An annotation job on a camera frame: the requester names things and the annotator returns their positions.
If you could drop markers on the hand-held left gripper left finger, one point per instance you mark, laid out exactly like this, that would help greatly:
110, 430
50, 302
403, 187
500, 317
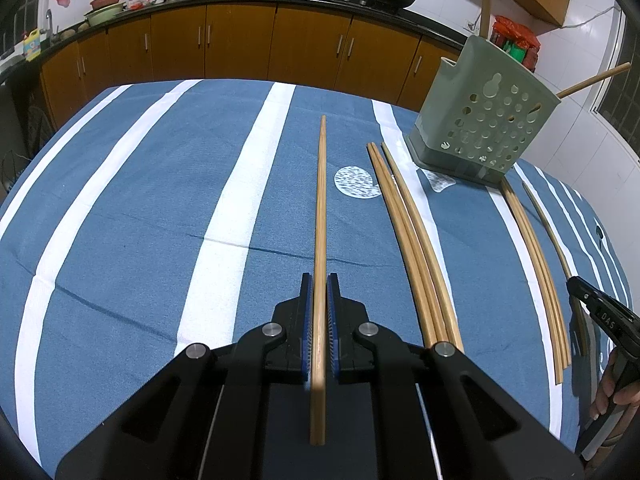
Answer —
306, 330

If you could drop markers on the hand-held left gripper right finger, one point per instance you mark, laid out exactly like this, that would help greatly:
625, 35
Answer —
333, 330

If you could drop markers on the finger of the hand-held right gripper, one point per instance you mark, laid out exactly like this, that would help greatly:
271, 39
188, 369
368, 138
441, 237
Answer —
582, 292

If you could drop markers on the thin dark wooden chopstick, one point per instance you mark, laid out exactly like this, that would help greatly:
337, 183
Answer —
547, 230

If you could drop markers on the green perforated utensil holder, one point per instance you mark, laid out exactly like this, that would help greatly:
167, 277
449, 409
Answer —
480, 125

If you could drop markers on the person's right hand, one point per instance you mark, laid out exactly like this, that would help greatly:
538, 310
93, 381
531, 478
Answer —
604, 390

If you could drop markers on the blue white striped tablecloth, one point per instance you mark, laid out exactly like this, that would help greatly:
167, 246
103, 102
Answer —
150, 210

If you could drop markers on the large window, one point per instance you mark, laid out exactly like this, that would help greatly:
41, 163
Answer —
622, 90

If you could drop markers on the red bags of packaged goods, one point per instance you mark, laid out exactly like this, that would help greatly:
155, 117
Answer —
517, 42

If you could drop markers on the wooden base cabinets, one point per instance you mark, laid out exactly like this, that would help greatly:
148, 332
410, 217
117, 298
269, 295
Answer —
240, 45

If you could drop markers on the black kitchen countertop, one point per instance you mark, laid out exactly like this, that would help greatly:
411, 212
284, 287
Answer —
225, 1

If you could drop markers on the green basin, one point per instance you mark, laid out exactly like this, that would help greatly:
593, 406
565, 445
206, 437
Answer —
105, 16

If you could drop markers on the red bowl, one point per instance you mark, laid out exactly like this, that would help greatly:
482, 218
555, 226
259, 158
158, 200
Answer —
106, 0

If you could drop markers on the yellow detergent bottle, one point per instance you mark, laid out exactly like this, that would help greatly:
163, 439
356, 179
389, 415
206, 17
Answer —
32, 46

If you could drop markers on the metal faucet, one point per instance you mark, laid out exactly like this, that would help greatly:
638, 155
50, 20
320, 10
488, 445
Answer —
50, 22

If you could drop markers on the barred window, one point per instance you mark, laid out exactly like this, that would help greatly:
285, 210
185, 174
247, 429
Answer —
17, 30

